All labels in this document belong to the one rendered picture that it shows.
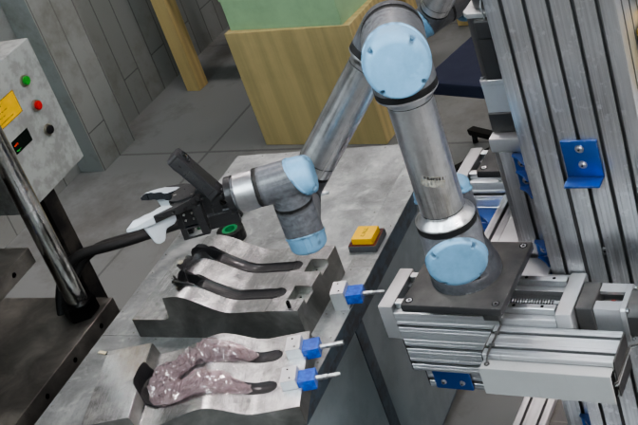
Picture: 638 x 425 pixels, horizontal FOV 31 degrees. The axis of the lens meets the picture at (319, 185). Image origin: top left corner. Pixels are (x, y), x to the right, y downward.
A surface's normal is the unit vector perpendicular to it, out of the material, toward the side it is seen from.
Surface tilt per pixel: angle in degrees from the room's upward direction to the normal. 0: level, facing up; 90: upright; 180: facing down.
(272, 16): 90
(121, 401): 0
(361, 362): 90
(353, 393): 90
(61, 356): 0
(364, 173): 0
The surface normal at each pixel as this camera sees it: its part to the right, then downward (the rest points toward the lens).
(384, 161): -0.30, -0.82
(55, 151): 0.88, -0.05
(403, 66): -0.04, 0.39
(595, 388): -0.41, 0.57
